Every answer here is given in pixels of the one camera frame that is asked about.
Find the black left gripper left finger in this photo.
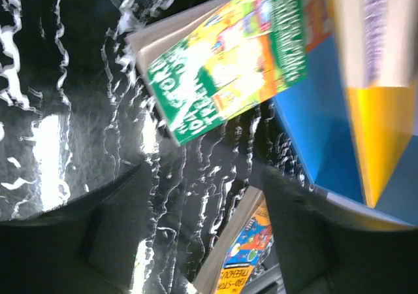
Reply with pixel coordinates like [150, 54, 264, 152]
[1, 163, 152, 293]

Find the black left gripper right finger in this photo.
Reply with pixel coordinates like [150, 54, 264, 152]
[261, 168, 417, 293]

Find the yellow 130-storey treehouse book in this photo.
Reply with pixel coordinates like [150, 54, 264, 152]
[193, 186, 272, 293]

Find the dark green book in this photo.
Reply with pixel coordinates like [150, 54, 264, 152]
[127, 0, 307, 145]

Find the purple treehouse book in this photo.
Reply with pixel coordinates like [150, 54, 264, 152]
[332, 0, 417, 89]

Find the orange cartoon book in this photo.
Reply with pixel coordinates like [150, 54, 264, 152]
[302, 0, 332, 54]

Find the colourful wooden bookshelf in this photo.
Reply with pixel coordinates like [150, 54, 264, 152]
[215, 0, 418, 226]

